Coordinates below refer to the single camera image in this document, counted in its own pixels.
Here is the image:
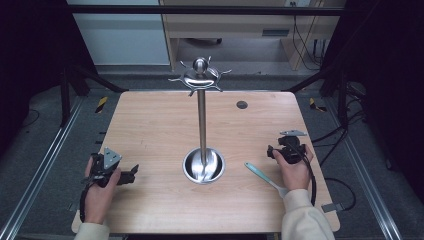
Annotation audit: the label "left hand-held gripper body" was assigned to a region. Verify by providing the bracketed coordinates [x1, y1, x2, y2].
[81, 146, 123, 189]

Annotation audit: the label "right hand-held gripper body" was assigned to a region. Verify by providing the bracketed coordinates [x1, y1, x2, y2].
[277, 129, 308, 165]

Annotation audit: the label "person's right hand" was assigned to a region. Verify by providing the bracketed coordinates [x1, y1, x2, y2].
[271, 143, 315, 192]

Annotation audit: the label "person's left hand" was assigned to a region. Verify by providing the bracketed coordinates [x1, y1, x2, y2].
[83, 156, 123, 225]

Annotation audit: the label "yellow black striped tape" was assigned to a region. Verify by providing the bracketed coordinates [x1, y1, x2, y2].
[94, 96, 110, 114]
[308, 97, 328, 113]

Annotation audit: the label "steel utensil stand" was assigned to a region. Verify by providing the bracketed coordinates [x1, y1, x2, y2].
[167, 56, 233, 185]

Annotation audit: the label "white cabinet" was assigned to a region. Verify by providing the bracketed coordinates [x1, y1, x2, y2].
[65, 0, 172, 67]

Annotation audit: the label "light wooden desk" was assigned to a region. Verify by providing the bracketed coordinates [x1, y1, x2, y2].
[159, 0, 342, 72]

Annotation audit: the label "black horizontal bar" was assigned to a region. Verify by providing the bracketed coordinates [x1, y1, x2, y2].
[65, 4, 345, 17]

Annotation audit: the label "teal handled spatula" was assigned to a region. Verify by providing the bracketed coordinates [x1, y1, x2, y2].
[243, 161, 290, 199]

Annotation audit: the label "right hand-held gripper cable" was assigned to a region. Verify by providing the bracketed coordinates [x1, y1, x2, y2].
[293, 141, 318, 207]

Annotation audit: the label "hand-held gripper cable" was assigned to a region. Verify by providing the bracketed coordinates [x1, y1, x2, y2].
[78, 181, 93, 224]
[293, 141, 318, 207]

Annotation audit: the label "black floor cables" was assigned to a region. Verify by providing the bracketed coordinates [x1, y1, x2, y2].
[311, 83, 368, 212]

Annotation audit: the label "left hand-held gripper cable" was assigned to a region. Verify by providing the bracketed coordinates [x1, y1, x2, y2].
[78, 181, 93, 224]

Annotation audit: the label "grey table bracket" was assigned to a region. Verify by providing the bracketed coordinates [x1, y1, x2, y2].
[321, 202, 344, 214]

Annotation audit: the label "metal floor rail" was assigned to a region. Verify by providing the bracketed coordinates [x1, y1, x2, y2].
[324, 98, 404, 240]
[0, 96, 86, 240]

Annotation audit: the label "black frame stand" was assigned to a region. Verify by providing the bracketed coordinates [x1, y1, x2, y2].
[289, 64, 350, 129]
[59, 63, 130, 128]

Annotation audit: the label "black hanging cables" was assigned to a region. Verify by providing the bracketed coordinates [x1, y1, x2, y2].
[291, 14, 329, 72]

